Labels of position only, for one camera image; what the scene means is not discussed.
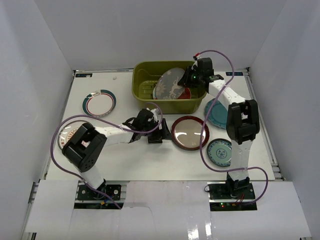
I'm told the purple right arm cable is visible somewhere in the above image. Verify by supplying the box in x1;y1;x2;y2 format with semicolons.
193;49;269;206

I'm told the left blue table label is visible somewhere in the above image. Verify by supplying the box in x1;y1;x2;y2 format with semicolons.
75;73;93;78

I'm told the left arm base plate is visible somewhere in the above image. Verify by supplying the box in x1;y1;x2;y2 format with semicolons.
74;183;126;210

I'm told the red teal floral plate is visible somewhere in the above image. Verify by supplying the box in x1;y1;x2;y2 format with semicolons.
160;86;191;100

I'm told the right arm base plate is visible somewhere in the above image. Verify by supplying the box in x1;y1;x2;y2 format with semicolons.
203;183;258;212

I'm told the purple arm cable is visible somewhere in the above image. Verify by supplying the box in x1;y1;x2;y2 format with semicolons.
50;101;164;210
193;49;269;206

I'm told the teal scalloped plate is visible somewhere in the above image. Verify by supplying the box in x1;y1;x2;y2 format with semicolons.
204;98;228;129

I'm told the dark red rimmed plate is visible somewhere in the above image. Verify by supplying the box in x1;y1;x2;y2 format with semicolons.
171;115;210;151

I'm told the olive green plastic bin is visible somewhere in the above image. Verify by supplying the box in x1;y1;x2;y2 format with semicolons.
131;61;207;115

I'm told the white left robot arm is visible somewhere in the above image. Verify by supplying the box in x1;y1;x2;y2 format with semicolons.
62;108;172;200

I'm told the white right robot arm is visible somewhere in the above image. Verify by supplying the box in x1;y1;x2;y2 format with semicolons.
178;56;260;200

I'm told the small blue white plate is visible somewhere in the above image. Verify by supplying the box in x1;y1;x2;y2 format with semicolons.
206;138;232;167

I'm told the grey reindeer plate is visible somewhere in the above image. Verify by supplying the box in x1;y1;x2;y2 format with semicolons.
153;67;185;100

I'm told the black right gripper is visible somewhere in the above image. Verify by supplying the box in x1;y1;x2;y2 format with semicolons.
177;66;203;90

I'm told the white plate teal rim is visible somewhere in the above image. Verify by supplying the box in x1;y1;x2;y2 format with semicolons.
82;89;117;118

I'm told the orange sunburst plate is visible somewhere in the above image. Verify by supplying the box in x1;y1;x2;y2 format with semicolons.
57;120;85;150

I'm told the right blue table label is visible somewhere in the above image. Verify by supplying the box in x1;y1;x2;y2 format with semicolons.
225;71;244;76

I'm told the blue table label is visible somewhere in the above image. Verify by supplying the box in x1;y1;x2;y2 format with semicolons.
75;73;93;78
225;71;244;76

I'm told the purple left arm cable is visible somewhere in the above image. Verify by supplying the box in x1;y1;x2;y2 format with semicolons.
50;101;164;210

